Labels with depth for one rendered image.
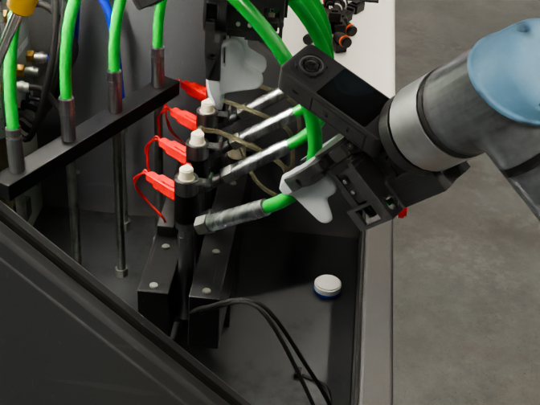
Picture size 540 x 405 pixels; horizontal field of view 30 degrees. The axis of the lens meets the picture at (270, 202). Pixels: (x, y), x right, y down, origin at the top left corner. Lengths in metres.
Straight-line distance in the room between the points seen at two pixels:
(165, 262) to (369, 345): 0.27
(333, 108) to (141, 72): 0.66
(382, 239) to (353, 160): 0.52
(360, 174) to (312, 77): 0.09
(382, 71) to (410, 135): 0.95
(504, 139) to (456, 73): 0.06
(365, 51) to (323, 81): 0.94
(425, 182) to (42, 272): 0.32
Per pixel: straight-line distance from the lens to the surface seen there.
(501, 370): 2.64
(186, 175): 1.15
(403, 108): 0.79
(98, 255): 1.52
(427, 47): 4.18
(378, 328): 1.23
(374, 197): 0.87
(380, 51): 1.80
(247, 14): 0.93
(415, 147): 0.79
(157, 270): 1.24
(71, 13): 1.18
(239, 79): 1.07
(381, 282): 1.30
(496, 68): 0.71
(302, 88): 0.86
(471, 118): 0.74
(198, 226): 1.07
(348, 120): 0.84
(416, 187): 0.85
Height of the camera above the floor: 1.75
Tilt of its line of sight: 34 degrees down
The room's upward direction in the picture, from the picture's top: 4 degrees clockwise
